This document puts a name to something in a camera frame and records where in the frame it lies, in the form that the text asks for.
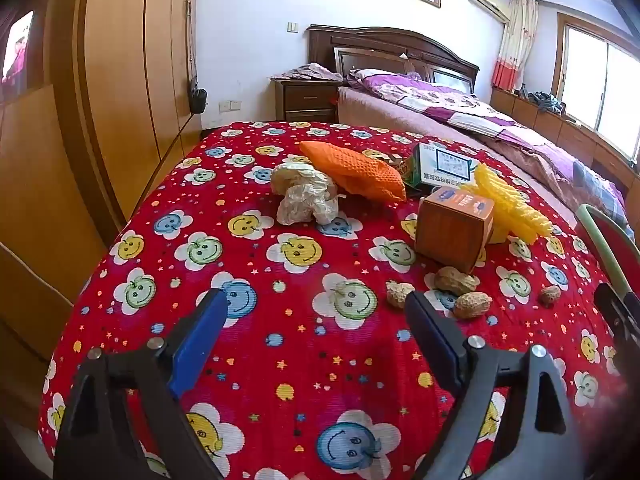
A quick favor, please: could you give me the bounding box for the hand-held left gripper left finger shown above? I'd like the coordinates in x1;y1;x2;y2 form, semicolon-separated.
52;287;231;480

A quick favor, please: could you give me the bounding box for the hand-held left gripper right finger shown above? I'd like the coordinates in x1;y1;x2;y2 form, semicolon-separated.
404;290;586;480

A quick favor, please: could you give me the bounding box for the red bowl with green rim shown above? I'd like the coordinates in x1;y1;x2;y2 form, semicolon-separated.
574;203;640;301

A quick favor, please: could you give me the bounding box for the brown cardboard box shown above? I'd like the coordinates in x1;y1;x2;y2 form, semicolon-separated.
414;185;496;274

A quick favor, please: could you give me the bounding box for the green and white carton box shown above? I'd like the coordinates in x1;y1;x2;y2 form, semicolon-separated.
402;142;483;193

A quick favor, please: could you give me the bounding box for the orange knitted cloth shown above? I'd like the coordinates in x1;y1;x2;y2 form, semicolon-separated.
299;140;407;203

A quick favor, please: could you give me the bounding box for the brown patterned small box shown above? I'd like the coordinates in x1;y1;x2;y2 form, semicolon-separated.
377;152;408;173

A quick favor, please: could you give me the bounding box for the white paper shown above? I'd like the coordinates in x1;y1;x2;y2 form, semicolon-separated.
270;161;341;226

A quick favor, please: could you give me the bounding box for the red smiley flower printed cloth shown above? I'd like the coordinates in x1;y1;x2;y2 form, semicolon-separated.
37;121;631;480

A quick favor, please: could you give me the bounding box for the blue plaid cloth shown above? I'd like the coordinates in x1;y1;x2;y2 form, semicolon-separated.
572;162;636;241

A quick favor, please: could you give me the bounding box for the wooden window cabinet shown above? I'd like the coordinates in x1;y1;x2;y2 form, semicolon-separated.
490;87;640;211

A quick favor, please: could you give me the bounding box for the dark blue clothes pile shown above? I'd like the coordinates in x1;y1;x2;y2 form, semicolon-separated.
527;91;566;115

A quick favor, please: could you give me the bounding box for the bed with purple quilt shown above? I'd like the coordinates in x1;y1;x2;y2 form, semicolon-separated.
347;67;628;231

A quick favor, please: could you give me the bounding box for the wooden framed window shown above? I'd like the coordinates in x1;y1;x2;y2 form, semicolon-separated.
555;12;640;166

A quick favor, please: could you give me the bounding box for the black hanging bag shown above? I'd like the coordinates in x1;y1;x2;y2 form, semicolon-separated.
186;0;208;116

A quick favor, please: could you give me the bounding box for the dark wooden nightstand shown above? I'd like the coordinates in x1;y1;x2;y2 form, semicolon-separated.
272;77;346;123

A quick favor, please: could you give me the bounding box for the light wooden wardrobe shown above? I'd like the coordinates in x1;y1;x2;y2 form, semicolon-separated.
0;0;203;411

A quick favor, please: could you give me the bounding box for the white and red curtain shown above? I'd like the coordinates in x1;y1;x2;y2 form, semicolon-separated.
491;0;540;93

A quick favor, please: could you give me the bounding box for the pink clothes pile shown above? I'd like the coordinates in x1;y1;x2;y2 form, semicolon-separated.
270;62;346;82

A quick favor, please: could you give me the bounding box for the dark wooden headboard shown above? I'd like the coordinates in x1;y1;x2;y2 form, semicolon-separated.
306;24;481;96

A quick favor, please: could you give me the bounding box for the television screen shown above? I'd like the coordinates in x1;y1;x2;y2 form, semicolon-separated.
1;10;36;86

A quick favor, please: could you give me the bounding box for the white cable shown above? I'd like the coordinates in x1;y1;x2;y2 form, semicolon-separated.
0;240;76;311

